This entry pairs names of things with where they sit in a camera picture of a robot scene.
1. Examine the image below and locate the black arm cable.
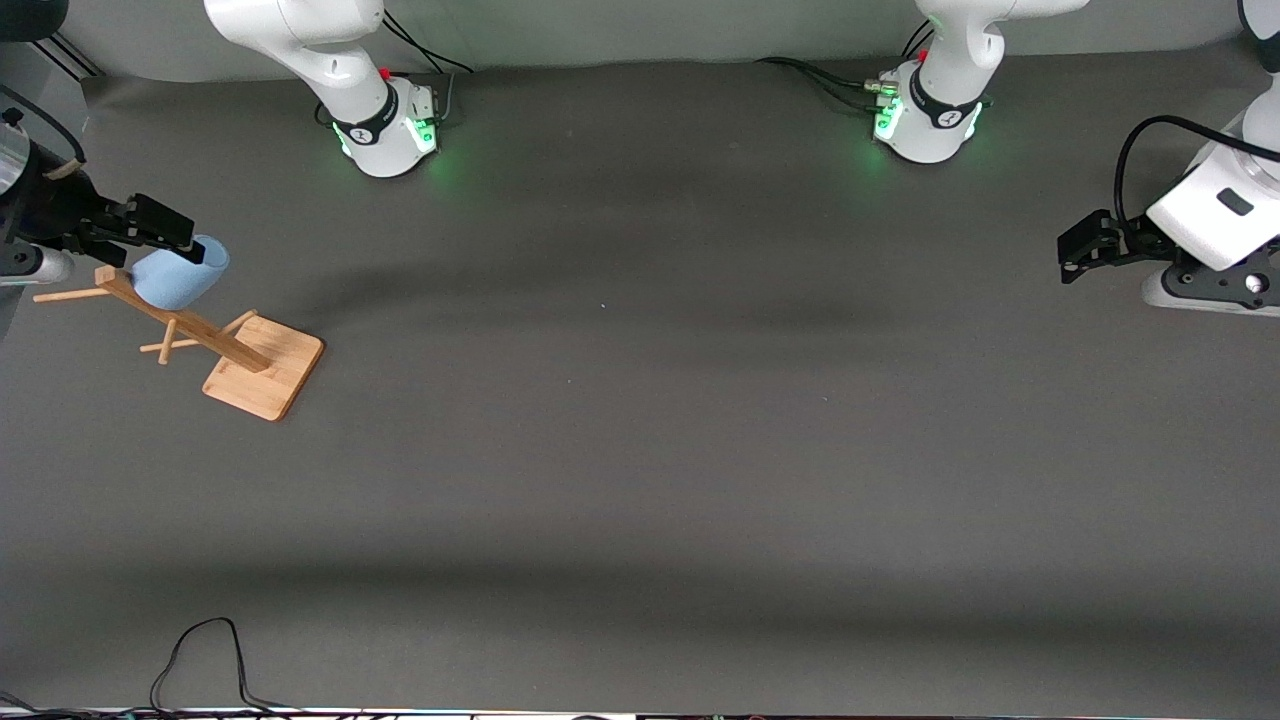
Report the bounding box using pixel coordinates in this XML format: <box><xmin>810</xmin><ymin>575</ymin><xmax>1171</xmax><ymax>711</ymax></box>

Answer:
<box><xmin>1113</xmin><ymin>114</ymin><xmax>1280</xmax><ymax>241</ymax></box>
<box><xmin>0</xmin><ymin>84</ymin><xmax>87</xmax><ymax>166</ymax></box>

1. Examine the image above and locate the wooden cup rack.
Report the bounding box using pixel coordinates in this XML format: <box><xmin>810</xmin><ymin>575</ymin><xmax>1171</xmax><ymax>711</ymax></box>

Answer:
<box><xmin>33</xmin><ymin>265</ymin><xmax>326</xmax><ymax>423</ymax></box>

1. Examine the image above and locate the light blue cup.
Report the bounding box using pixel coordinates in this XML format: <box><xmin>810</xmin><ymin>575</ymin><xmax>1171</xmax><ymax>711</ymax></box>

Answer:
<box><xmin>130</xmin><ymin>235</ymin><xmax>231</xmax><ymax>312</ymax></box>

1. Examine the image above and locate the black looped table cable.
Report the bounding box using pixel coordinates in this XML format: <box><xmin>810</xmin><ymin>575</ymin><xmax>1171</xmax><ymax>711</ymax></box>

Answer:
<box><xmin>150</xmin><ymin>617</ymin><xmax>301</xmax><ymax>716</ymax></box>

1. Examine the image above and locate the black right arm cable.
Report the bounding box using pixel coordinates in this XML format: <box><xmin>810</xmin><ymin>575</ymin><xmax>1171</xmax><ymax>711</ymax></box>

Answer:
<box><xmin>0</xmin><ymin>84</ymin><xmax>87</xmax><ymax>166</ymax></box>

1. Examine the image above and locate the aluminium frame rail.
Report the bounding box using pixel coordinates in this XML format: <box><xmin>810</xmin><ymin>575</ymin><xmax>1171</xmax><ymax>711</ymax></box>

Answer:
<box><xmin>40</xmin><ymin>33</ymin><xmax>104</xmax><ymax>81</ymax></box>

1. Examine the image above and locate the thin black wall cable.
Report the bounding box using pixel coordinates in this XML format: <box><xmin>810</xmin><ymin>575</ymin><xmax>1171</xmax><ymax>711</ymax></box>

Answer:
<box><xmin>380</xmin><ymin>10</ymin><xmax>474</xmax><ymax>76</ymax></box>

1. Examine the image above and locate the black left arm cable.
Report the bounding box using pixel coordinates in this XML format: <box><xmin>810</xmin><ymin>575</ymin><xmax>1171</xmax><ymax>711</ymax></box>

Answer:
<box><xmin>1113</xmin><ymin>114</ymin><xmax>1280</xmax><ymax>241</ymax></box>

